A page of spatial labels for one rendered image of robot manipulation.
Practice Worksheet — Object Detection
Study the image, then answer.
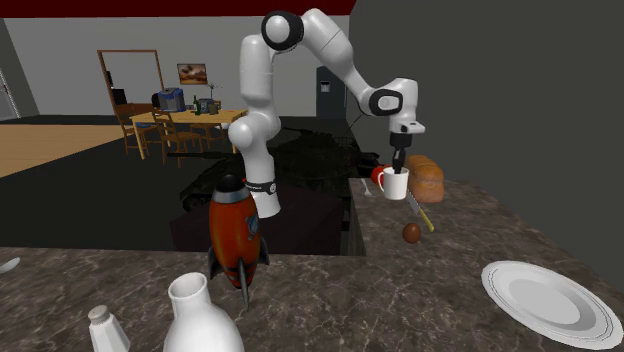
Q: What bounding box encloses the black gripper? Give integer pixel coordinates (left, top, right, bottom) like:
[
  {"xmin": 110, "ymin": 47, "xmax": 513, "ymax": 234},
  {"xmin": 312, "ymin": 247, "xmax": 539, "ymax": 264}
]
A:
[{"xmin": 389, "ymin": 131, "xmax": 414, "ymax": 175}]

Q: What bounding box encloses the white mug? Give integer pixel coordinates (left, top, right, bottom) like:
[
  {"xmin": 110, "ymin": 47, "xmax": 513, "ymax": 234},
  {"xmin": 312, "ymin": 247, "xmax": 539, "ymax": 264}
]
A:
[{"xmin": 377, "ymin": 166, "xmax": 410, "ymax": 202}]

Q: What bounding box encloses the brown bread loaf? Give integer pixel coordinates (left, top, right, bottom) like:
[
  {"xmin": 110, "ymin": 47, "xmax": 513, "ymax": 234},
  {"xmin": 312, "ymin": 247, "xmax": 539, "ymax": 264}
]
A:
[{"xmin": 405, "ymin": 154, "xmax": 446, "ymax": 204}]

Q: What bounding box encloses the brown egg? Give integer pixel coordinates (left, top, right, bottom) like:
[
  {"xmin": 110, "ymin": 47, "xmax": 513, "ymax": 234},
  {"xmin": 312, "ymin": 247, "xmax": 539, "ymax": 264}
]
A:
[{"xmin": 401, "ymin": 222, "xmax": 423, "ymax": 245}]

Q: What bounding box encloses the dark refrigerator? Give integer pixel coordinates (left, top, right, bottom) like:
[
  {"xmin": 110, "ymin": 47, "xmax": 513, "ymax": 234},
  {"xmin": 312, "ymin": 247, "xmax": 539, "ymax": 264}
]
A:
[{"xmin": 315, "ymin": 65, "xmax": 349, "ymax": 121}]

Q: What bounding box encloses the dark robot stand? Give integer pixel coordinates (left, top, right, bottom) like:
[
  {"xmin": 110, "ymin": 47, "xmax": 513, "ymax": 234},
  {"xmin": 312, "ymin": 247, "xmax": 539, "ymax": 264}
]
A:
[{"xmin": 168, "ymin": 182, "xmax": 348, "ymax": 256}]

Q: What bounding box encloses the red toy rocket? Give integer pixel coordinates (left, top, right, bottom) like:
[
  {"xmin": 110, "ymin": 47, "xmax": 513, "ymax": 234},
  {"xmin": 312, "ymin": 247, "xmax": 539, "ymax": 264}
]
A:
[{"xmin": 206, "ymin": 173, "xmax": 271, "ymax": 313}]

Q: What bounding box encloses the wooden chair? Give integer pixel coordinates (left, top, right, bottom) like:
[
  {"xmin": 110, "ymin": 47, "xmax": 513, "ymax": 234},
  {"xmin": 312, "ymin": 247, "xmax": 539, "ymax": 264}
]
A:
[
  {"xmin": 189, "ymin": 99, "xmax": 229, "ymax": 150},
  {"xmin": 151, "ymin": 108, "xmax": 204, "ymax": 170},
  {"xmin": 112, "ymin": 102, "xmax": 148, "ymax": 157}
]

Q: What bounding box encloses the white plate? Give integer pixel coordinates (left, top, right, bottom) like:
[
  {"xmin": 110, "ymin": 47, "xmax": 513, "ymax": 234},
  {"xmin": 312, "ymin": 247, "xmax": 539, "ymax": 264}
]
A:
[{"xmin": 480, "ymin": 260, "xmax": 624, "ymax": 352}]

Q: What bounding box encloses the wooden dining table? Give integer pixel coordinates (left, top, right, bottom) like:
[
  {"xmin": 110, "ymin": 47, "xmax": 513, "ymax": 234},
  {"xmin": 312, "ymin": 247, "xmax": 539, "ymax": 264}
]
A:
[{"xmin": 128, "ymin": 86, "xmax": 250, "ymax": 162}]

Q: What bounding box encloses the white vase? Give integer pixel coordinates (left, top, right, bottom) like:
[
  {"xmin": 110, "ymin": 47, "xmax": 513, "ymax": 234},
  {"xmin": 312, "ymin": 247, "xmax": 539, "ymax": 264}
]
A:
[{"xmin": 162, "ymin": 271, "xmax": 246, "ymax": 352}]

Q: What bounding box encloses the white salt shaker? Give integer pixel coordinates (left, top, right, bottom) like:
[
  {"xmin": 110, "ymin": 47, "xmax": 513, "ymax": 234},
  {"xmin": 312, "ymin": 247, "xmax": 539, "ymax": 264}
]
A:
[{"xmin": 87, "ymin": 304, "xmax": 132, "ymax": 352}]

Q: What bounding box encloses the yellow handled knife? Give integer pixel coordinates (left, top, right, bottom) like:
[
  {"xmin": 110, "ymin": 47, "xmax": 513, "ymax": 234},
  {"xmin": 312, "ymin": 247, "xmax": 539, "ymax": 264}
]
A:
[{"xmin": 406, "ymin": 190, "xmax": 436, "ymax": 234}]

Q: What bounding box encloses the framed wall picture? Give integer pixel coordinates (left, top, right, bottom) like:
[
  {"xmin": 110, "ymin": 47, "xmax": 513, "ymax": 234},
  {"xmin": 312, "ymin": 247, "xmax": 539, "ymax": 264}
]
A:
[{"xmin": 176, "ymin": 62, "xmax": 209, "ymax": 87}]

